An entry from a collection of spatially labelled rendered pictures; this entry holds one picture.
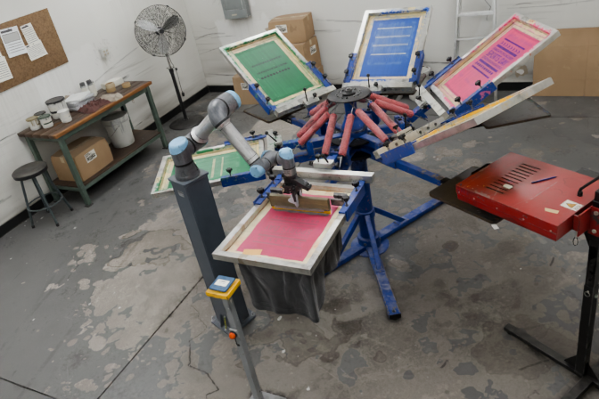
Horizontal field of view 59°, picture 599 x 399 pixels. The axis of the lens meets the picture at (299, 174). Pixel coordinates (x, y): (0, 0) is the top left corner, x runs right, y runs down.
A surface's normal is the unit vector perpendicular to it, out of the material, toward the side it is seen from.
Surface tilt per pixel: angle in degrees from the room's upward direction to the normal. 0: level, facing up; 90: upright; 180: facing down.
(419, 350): 0
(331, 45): 90
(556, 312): 0
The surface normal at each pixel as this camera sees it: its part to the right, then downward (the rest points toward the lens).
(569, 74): -0.44, 0.31
